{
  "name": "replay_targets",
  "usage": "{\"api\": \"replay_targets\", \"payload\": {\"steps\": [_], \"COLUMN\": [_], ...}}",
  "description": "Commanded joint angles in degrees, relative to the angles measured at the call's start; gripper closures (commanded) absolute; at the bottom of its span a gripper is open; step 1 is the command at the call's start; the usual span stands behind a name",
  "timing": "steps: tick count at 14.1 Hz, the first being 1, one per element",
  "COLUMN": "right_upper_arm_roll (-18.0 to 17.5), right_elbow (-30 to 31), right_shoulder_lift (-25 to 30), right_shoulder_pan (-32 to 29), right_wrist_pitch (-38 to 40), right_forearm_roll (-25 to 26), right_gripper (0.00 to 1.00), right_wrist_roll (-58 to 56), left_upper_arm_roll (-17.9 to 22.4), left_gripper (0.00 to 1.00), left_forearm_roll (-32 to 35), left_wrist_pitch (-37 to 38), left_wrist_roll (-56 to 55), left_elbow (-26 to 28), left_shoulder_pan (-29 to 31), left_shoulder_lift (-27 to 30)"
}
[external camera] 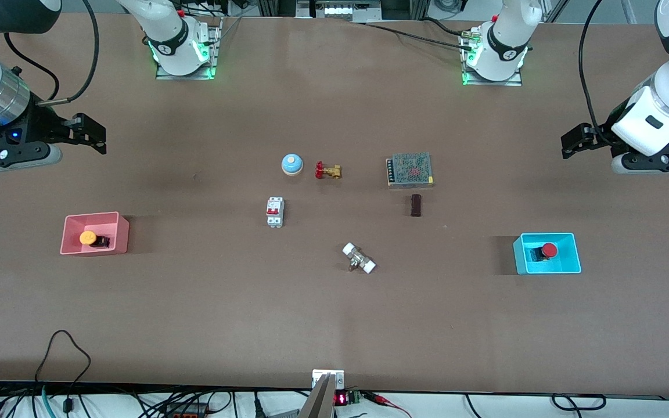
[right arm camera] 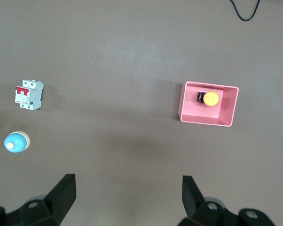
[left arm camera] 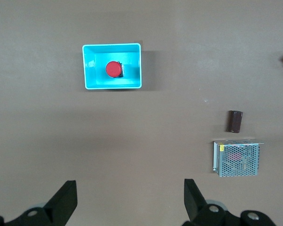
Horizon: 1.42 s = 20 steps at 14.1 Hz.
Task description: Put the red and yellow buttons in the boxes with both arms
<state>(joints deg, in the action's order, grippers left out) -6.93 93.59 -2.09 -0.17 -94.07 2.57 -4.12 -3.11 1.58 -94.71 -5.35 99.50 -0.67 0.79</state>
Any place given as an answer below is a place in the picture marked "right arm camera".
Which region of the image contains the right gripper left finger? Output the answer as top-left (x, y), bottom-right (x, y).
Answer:
top-left (0, 173), bottom-right (76, 226)

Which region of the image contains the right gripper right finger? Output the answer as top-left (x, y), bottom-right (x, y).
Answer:
top-left (178, 175), bottom-right (276, 226)

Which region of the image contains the yellow push button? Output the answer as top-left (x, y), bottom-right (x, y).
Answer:
top-left (196, 90), bottom-right (219, 107)

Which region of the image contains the blue call bell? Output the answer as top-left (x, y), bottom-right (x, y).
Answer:
top-left (4, 130), bottom-right (31, 153)

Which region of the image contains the pink plastic box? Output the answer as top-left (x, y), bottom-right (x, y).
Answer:
top-left (178, 81), bottom-right (240, 128)

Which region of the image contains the white red circuit breaker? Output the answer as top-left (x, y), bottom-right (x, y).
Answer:
top-left (14, 79), bottom-right (45, 111)

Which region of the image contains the thin black looped cable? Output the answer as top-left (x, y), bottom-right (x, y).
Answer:
top-left (229, 0), bottom-right (261, 22)

